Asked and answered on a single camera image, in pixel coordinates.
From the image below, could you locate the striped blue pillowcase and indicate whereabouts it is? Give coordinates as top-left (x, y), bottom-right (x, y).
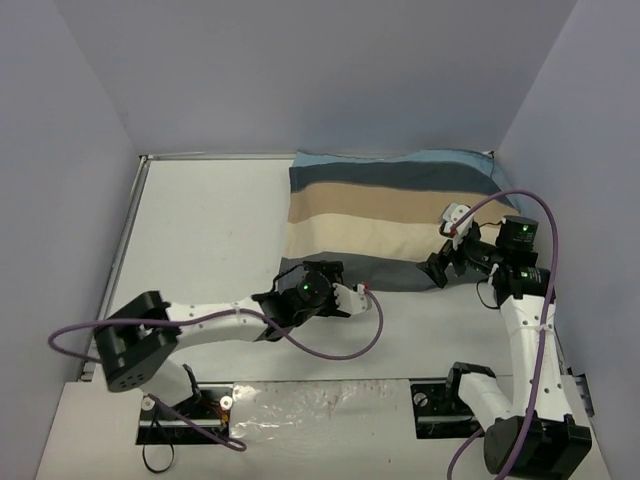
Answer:
top-left (279, 150), bottom-right (511, 292)

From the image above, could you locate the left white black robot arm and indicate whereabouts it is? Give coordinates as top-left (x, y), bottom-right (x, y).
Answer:
top-left (93, 261), bottom-right (344, 418)

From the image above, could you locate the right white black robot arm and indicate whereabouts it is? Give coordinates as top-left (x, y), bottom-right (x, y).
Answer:
top-left (418, 206), bottom-right (592, 479)

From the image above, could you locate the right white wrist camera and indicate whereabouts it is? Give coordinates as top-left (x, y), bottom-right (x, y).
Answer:
top-left (439, 202), bottom-right (474, 250)

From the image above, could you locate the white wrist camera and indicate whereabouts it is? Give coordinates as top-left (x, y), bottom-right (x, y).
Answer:
top-left (333, 283), bottom-right (372, 317)
top-left (439, 202), bottom-right (474, 250)

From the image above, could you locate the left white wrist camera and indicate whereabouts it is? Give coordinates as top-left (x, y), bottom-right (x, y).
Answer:
top-left (333, 283), bottom-right (372, 317)

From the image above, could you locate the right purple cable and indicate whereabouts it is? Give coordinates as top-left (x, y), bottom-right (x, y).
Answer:
top-left (444, 189), bottom-right (558, 480)

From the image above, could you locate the purple cable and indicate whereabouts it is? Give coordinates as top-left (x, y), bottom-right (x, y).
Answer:
top-left (48, 287), bottom-right (385, 451)
top-left (444, 189), bottom-right (558, 480)

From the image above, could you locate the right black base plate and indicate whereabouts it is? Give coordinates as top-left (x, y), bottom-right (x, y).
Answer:
top-left (409, 378), bottom-right (480, 440)

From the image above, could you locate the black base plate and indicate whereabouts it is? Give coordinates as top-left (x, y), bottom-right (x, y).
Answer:
top-left (409, 378), bottom-right (480, 440)
top-left (136, 383), bottom-right (233, 446)

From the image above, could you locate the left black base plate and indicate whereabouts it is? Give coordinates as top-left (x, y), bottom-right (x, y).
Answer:
top-left (136, 383), bottom-right (233, 446)

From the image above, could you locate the thin black cable loop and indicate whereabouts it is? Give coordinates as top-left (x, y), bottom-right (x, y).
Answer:
top-left (142, 442), bottom-right (176, 474)

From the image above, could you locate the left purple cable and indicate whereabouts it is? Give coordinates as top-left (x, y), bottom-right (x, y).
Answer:
top-left (48, 287), bottom-right (385, 451)

